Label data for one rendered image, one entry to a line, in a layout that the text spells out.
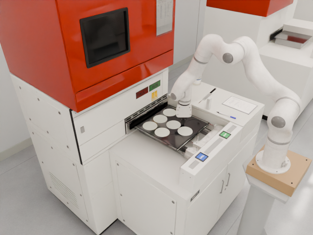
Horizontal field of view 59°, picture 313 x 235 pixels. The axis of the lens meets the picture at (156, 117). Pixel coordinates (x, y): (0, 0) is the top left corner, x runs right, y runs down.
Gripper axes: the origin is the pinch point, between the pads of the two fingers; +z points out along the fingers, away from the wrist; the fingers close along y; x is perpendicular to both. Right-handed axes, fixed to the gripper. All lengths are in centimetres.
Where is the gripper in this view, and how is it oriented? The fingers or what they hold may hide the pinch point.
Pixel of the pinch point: (182, 121)
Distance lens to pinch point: 189.1
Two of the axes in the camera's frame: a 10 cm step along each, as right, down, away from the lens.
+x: -0.2, -5.7, 8.2
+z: 0.0, 8.2, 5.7
